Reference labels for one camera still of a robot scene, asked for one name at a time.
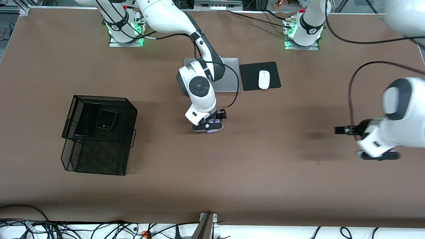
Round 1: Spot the black floor cable loop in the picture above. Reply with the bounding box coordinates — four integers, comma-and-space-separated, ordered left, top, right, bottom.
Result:
0, 204, 50, 222

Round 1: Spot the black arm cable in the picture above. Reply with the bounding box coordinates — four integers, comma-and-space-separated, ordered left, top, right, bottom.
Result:
325, 0, 425, 125
96, 0, 240, 108

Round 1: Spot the long black table cable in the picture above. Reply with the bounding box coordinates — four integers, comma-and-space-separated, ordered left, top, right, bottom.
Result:
227, 9, 293, 28

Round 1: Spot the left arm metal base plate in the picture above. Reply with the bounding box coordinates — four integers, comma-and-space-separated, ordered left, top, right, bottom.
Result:
282, 17, 320, 51

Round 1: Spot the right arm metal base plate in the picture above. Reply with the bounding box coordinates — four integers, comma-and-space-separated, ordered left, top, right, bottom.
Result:
109, 15, 146, 47

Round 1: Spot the silver closed laptop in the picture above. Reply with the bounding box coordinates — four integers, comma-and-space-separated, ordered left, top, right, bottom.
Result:
182, 58, 240, 93

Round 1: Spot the black mouse pad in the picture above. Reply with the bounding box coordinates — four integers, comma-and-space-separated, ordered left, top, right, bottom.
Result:
239, 61, 282, 91

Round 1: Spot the aluminium frame rail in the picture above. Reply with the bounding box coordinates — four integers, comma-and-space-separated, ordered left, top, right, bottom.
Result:
0, 0, 31, 14

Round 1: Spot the white connector strip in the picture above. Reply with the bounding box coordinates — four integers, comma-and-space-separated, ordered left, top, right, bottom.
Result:
194, 0, 243, 11

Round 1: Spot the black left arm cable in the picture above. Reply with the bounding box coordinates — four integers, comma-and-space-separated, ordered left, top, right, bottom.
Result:
325, 0, 425, 125

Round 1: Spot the black mesh two-tier tray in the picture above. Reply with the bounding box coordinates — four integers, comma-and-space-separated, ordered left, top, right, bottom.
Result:
61, 95, 138, 176

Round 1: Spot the short black table cable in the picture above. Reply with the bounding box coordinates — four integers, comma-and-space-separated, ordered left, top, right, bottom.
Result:
263, 9, 291, 21

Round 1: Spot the long black smartphone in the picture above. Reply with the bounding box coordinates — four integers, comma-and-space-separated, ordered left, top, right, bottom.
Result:
74, 102, 94, 138

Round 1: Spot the small black flip phone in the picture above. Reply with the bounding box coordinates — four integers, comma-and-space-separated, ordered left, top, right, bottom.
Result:
96, 109, 118, 129

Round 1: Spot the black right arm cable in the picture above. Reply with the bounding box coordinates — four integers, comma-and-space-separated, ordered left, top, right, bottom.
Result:
96, 0, 240, 108

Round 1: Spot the grey metal post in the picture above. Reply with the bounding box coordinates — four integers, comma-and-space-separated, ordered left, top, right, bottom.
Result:
191, 212, 218, 239

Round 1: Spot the white computer mouse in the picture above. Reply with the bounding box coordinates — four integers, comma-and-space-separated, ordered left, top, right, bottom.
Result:
258, 70, 270, 90

